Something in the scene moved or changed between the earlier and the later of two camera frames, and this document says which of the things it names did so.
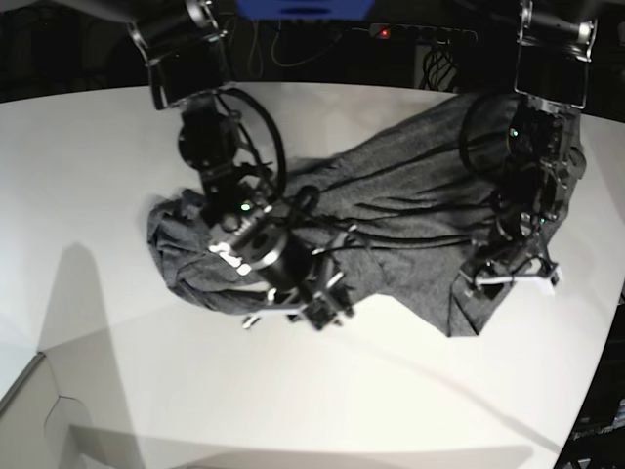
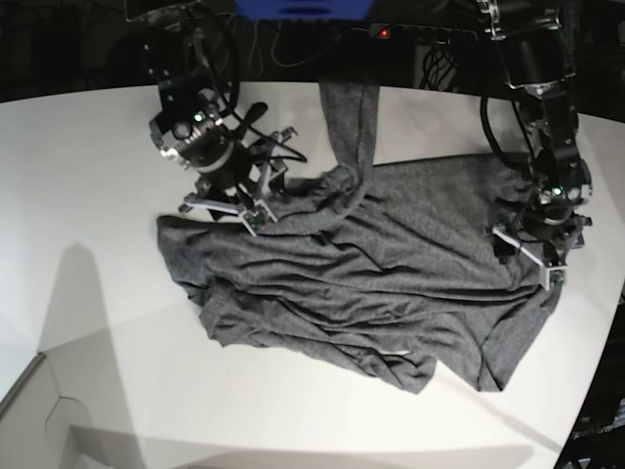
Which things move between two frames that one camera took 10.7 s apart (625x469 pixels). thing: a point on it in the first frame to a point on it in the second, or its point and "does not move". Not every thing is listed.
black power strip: (425, 34) does not move
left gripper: (303, 281) to (235, 175)
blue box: (304, 10) does not move
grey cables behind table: (272, 47) does not move
